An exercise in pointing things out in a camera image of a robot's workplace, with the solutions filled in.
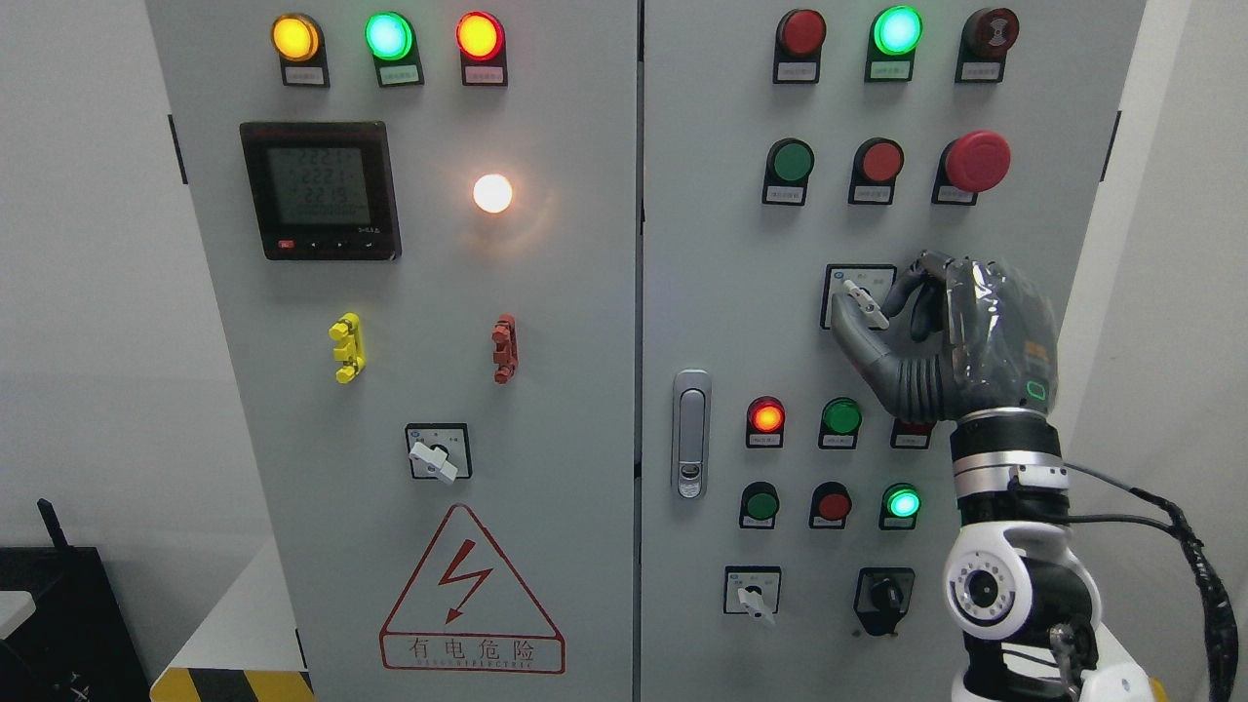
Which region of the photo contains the gray robotic right hand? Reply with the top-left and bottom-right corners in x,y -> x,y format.
827,250 -> 1058,423

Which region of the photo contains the gray rotary switch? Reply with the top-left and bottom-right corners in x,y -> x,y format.
820,264 -> 897,332
406,422 -> 474,485
721,565 -> 782,627

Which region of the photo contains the dark red indicator light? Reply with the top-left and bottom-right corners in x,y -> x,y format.
890,418 -> 936,450

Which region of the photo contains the middle green indicator light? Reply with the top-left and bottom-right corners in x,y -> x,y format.
817,397 -> 862,448

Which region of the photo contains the red emergency stop button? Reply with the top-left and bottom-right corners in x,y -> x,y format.
931,130 -> 1012,206

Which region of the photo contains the lit green push button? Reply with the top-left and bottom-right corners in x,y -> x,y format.
877,483 -> 922,530

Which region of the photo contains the upper red push button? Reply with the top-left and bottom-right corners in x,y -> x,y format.
847,137 -> 905,205

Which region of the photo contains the red push button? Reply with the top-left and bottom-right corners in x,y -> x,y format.
847,137 -> 905,205
807,483 -> 854,530

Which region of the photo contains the lower red push button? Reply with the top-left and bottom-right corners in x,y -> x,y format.
807,483 -> 854,530

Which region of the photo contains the lit red indicator light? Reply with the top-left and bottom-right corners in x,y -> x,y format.
746,396 -> 786,448

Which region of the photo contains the upper green push button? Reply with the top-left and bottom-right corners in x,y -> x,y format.
760,137 -> 814,206

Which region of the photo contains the lower green push button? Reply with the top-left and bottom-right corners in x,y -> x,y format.
738,481 -> 780,530

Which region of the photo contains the dark red buzzer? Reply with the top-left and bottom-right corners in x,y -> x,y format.
955,6 -> 1020,84

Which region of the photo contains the top right green light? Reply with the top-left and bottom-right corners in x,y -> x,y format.
864,4 -> 924,82

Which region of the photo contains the top right red light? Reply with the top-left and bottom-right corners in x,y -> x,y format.
773,7 -> 827,85

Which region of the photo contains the red terminal clip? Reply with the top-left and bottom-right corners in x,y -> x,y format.
490,314 -> 519,385

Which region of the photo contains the gray electrical cabinet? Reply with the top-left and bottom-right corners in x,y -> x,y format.
147,1 -> 1146,701

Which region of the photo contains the white glowing lamp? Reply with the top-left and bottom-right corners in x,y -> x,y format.
472,172 -> 515,215

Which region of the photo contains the top left red light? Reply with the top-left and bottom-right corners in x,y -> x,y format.
456,10 -> 509,86

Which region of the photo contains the red electric hazard sticker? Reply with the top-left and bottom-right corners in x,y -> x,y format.
378,503 -> 567,675

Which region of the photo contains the yellow terminal clip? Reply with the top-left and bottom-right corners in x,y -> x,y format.
327,312 -> 367,385

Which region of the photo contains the top left green light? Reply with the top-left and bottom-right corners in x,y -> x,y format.
364,12 -> 424,87

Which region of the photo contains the digital power meter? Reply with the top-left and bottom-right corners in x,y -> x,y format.
238,121 -> 402,259

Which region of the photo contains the yellow indicator light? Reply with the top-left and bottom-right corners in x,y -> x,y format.
270,12 -> 329,87

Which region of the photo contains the black box with antenna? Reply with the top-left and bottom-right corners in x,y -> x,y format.
1,498 -> 150,701

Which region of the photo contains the black rotary switch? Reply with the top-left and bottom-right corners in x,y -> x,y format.
854,567 -> 917,637

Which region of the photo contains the silver door handle lock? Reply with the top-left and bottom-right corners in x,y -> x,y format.
671,368 -> 713,498

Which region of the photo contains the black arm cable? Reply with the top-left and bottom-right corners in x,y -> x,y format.
1061,460 -> 1241,702

